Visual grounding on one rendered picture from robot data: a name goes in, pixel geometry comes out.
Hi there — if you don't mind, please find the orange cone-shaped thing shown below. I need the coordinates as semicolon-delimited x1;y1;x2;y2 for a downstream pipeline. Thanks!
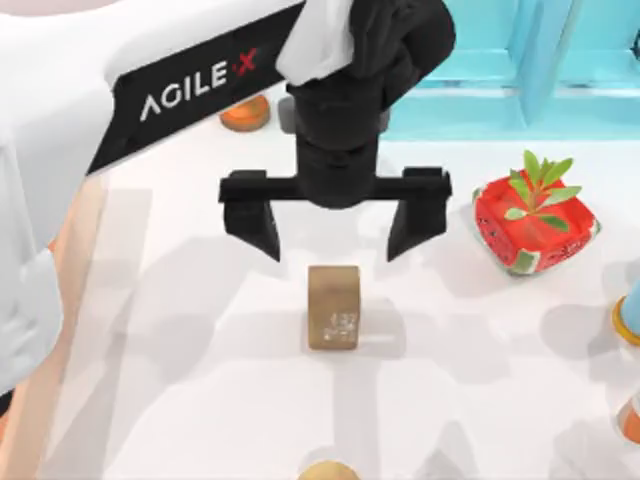
616;393;640;442

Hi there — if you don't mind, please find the watermelon pattern plant pot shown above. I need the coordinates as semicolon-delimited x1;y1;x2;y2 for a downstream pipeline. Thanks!
471;149;602;277

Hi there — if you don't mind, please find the blue and yellow cup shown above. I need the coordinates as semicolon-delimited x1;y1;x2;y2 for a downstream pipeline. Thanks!
611;293;640;347

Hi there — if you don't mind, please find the salmon-coloured box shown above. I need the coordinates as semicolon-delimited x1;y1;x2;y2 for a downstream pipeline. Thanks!
14;184;109;480

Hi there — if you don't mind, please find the orange round pot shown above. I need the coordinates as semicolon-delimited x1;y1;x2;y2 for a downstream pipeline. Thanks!
219;93;272;133

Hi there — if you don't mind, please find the light blue rack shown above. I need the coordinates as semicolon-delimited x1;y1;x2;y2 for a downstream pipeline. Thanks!
382;0;640;145

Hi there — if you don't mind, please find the tan round bread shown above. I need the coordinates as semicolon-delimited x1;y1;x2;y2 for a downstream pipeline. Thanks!
298;459;362;480

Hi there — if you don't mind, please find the brown wooden block clock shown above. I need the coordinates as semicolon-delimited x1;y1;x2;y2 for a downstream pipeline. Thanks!
306;264;362;353

